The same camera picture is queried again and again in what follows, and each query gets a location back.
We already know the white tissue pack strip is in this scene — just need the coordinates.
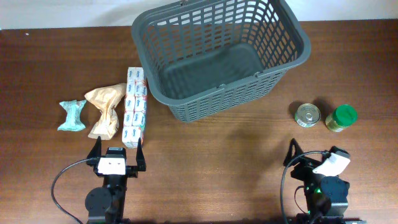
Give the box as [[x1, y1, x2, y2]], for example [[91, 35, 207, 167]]
[[122, 67, 148, 148]]

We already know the tan paper bag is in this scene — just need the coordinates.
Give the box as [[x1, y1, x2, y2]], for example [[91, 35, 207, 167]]
[[84, 83, 126, 140]]

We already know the green lid glass jar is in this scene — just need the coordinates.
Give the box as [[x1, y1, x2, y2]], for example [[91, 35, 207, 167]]
[[325, 105, 358, 133]]

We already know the teal snack wrapper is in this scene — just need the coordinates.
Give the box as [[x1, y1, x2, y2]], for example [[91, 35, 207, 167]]
[[57, 100, 86, 132]]

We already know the tin can green label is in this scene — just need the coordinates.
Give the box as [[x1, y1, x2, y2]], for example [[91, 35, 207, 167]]
[[295, 103, 321, 128]]

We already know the grey plastic basket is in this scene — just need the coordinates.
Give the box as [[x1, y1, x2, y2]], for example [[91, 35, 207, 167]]
[[131, 0, 311, 123]]

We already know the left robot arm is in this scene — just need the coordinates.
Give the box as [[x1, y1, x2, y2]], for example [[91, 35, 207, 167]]
[[85, 138, 146, 224]]

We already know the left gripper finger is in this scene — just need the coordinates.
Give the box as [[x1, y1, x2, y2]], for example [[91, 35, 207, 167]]
[[86, 136, 101, 166], [136, 138, 146, 172]]

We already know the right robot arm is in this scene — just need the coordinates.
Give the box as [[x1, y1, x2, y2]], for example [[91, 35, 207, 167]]
[[280, 139, 367, 224]]

